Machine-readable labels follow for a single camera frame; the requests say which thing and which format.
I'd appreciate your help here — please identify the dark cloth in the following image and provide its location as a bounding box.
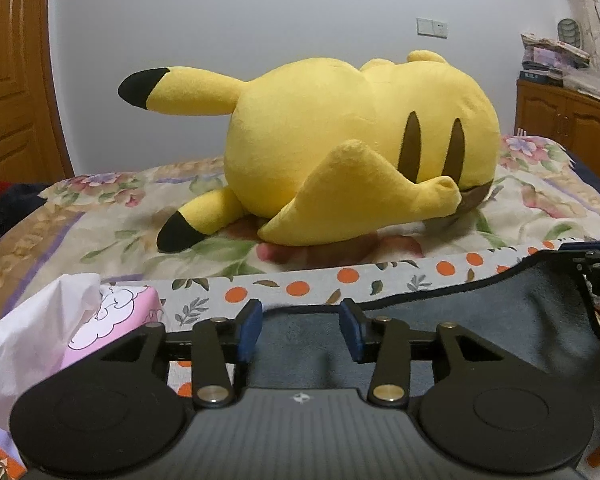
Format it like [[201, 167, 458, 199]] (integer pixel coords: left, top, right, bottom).
[[0, 180, 50, 266]]

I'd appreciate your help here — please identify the clear plastic bag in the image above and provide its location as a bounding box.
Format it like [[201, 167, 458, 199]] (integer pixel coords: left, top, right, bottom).
[[564, 66, 600, 100]]

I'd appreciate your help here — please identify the pink tissue box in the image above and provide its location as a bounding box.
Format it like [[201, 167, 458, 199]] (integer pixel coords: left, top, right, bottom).
[[61, 282, 165, 377]]

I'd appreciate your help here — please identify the white tissue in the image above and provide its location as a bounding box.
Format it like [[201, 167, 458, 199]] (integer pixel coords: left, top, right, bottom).
[[0, 272, 104, 433]]

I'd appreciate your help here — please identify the floral bed sheet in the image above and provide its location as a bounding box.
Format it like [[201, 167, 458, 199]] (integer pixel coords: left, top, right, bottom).
[[0, 132, 600, 341]]

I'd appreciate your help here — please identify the wooden door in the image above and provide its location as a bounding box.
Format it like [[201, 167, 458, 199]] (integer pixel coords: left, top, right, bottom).
[[0, 0, 77, 192]]

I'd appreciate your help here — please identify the white wall switch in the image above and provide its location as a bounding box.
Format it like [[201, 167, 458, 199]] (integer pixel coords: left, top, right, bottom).
[[415, 17, 449, 40]]

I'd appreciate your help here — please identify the stack of books and papers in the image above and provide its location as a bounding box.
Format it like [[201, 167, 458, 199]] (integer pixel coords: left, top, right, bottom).
[[519, 31, 592, 87]]

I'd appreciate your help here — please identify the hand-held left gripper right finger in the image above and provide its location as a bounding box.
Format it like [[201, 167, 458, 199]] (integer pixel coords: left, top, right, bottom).
[[339, 298, 507, 406]]

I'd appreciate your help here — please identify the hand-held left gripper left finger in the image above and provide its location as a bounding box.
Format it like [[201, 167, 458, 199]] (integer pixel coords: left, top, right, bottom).
[[100, 298, 264, 409]]

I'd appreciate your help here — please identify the yellow plush toy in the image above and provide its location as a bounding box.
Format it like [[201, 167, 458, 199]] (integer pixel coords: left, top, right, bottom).
[[117, 49, 502, 254]]

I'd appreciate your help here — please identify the grey towel with orange print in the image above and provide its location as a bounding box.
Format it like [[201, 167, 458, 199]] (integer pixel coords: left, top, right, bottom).
[[0, 246, 600, 480]]

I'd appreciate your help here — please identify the wooden cabinet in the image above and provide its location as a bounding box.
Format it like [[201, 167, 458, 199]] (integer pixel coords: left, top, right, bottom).
[[514, 78, 600, 162]]

